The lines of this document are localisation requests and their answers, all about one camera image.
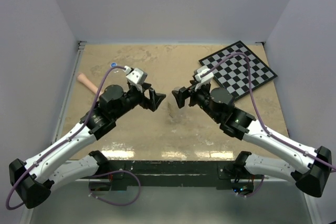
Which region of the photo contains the large clear plastic bottle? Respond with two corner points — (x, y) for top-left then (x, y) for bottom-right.
(167, 92), (185, 123)

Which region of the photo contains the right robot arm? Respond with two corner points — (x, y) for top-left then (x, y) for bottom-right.
(172, 84), (332, 198)

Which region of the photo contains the black front table rail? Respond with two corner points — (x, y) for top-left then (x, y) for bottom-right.
(76, 159), (260, 192)

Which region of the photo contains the small clear plastic bottle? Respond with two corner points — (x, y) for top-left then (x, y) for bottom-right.
(110, 64), (119, 74)

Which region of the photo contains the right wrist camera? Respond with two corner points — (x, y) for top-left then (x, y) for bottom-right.
(193, 66), (214, 91)

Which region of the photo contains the black white chessboard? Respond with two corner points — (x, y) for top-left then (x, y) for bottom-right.
(199, 41), (277, 100)

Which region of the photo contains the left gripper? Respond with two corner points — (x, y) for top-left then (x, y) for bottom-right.
(113, 82), (166, 120)

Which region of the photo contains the peach wooden handle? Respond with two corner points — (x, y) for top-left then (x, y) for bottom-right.
(77, 73), (98, 94)

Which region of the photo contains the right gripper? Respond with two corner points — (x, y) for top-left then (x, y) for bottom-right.
(172, 80), (221, 122)

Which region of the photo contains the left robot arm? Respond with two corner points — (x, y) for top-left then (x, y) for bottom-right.
(6, 83), (166, 210)

